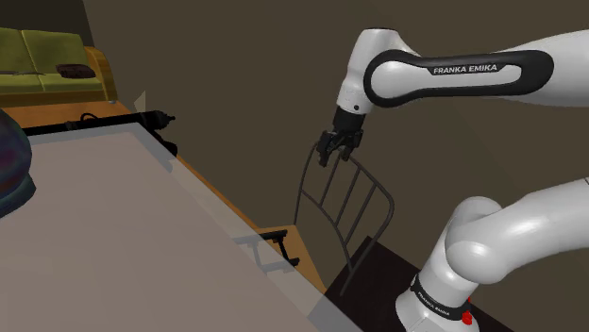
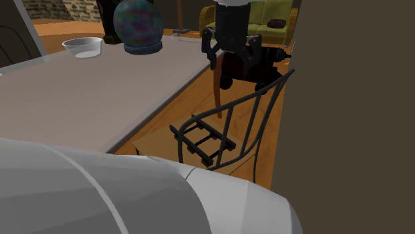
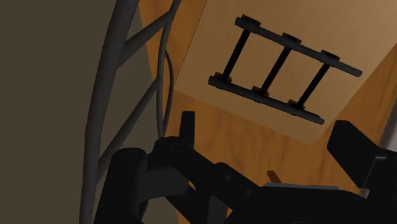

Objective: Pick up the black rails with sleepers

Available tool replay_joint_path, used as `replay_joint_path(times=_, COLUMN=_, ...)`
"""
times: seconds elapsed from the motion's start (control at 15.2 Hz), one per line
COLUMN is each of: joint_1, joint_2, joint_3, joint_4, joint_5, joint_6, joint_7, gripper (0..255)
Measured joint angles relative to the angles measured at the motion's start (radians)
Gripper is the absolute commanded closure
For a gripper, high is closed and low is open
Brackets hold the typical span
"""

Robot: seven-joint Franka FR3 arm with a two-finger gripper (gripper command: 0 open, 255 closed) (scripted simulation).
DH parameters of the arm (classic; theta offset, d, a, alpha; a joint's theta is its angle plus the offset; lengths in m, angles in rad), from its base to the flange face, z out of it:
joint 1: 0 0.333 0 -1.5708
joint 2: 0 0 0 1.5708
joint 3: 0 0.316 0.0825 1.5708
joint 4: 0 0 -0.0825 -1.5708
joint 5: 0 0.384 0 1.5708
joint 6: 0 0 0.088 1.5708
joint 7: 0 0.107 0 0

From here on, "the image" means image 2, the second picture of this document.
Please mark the black ladder-shaped rack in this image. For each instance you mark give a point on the black ladder-shaped rack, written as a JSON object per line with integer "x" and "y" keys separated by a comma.
{"x": 202, "y": 142}

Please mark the grey-topped wooden table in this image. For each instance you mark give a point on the grey-topped wooden table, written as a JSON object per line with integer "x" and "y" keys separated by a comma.
{"x": 90, "y": 97}

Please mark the black metal chair wooden seat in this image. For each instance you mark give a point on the black metal chair wooden seat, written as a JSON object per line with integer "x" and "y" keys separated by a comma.
{"x": 159, "y": 142}

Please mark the yellow-green sofa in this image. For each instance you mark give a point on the yellow-green sofa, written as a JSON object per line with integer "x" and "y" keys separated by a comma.
{"x": 266, "y": 13}

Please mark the dark figure with brown base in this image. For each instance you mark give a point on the dark figure with brown base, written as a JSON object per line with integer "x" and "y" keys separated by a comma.
{"x": 108, "y": 26}

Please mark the multicoloured globe on blue base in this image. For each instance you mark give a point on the multicoloured globe on blue base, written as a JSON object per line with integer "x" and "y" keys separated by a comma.
{"x": 137, "y": 24}

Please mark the white bowl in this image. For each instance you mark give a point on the white bowl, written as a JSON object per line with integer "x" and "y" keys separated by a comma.
{"x": 83, "y": 47}

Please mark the brown floor lamp pole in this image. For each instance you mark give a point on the brown floor lamp pole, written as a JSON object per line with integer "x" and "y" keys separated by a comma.
{"x": 180, "y": 16}

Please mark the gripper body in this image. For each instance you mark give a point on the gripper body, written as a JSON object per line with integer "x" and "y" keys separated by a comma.
{"x": 232, "y": 26}

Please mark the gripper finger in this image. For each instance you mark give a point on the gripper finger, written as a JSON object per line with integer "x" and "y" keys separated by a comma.
{"x": 254, "y": 51}
{"x": 211, "y": 51}

